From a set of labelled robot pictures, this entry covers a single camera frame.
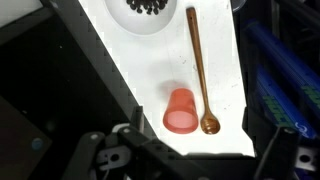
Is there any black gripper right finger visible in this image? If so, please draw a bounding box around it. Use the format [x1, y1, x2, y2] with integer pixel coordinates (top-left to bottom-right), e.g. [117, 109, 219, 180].
[242, 106, 299, 180]

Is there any white bowl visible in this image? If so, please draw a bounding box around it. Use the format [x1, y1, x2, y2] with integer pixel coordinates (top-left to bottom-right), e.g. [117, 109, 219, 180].
[104, 0, 178, 37]

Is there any wooden spoon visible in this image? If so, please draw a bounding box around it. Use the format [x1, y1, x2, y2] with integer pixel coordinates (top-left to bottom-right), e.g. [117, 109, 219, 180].
[185, 7, 221, 135]

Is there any red translucent plastic cup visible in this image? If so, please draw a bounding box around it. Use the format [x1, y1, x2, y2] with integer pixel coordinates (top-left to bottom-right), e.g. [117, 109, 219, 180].
[162, 87, 200, 135]

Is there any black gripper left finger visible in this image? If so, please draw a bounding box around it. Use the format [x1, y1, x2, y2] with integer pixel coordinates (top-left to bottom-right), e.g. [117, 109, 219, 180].
[61, 106, 208, 180]

